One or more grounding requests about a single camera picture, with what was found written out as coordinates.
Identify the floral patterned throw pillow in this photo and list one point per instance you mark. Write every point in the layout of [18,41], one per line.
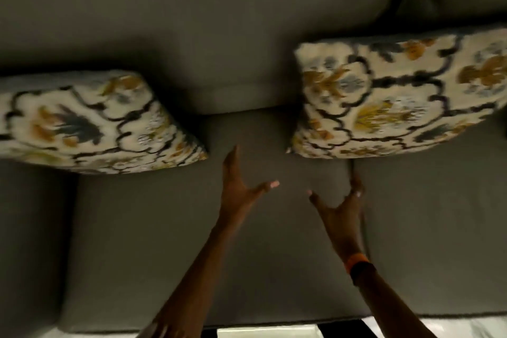
[396,96]
[91,124]

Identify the person's right hand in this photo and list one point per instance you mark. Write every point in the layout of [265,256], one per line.
[343,223]

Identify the person's right forearm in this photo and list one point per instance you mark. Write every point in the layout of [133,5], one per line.
[392,306]

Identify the person's left forearm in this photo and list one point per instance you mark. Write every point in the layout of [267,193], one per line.
[190,282]

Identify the person's left hand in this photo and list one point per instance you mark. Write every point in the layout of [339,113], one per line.
[234,196]

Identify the person's right thumb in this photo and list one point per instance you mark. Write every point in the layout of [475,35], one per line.
[319,199]

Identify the person's left thumb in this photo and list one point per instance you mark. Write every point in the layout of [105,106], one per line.
[264,188]

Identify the grey sofa seat cushion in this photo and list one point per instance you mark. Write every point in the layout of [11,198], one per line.
[439,230]
[150,238]

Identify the orange and black wristband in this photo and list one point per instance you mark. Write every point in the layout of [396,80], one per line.
[358,264]

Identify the grey fabric sofa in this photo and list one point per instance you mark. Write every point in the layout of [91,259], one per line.
[253,143]

